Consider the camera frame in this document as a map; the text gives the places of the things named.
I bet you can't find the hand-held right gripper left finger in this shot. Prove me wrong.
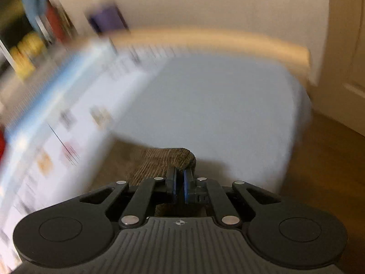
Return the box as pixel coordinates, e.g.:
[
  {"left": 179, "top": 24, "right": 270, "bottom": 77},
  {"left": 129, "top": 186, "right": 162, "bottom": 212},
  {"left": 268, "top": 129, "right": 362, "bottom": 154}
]
[{"left": 80, "top": 168, "right": 179, "bottom": 229}]

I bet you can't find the purple box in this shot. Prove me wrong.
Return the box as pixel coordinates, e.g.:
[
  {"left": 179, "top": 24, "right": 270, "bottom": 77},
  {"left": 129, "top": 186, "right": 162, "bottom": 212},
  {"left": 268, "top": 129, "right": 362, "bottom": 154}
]
[{"left": 87, "top": 3, "right": 129, "bottom": 34}]

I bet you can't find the dark olive knit sweater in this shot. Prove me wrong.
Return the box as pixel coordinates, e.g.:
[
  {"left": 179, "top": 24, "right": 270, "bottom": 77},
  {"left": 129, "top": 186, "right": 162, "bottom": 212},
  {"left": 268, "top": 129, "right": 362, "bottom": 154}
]
[{"left": 93, "top": 141, "right": 210, "bottom": 218}]

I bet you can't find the light blue patterned blanket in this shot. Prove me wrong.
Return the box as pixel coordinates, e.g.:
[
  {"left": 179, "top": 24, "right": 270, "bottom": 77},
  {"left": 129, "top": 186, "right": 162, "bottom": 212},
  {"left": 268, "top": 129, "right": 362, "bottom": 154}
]
[{"left": 4, "top": 38, "right": 117, "bottom": 140}]

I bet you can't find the white door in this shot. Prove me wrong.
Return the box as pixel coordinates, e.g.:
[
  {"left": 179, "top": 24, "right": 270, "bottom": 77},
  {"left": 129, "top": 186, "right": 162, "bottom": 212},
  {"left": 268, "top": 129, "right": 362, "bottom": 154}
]
[{"left": 325, "top": 0, "right": 365, "bottom": 137}]

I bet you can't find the red folded blanket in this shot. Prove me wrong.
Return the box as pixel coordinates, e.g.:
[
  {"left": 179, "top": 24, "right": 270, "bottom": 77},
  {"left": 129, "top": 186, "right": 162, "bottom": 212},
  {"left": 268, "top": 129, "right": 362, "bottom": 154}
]
[{"left": 0, "top": 134, "right": 8, "bottom": 162}]

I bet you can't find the wooden bed frame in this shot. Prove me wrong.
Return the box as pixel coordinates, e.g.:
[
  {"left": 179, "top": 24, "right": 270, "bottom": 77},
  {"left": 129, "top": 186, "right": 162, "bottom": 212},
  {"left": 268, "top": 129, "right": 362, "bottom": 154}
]
[{"left": 110, "top": 26, "right": 312, "bottom": 73}]

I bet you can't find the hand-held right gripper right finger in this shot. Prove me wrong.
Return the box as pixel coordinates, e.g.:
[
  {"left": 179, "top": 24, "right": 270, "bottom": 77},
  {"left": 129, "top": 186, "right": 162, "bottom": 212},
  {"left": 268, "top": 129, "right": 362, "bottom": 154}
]
[{"left": 182, "top": 168, "right": 281, "bottom": 229}]

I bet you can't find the yellow plush duck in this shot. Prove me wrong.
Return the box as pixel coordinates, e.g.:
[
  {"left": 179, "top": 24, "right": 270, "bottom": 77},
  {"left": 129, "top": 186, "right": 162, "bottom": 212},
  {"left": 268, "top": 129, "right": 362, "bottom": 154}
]
[{"left": 10, "top": 32, "right": 47, "bottom": 79}]

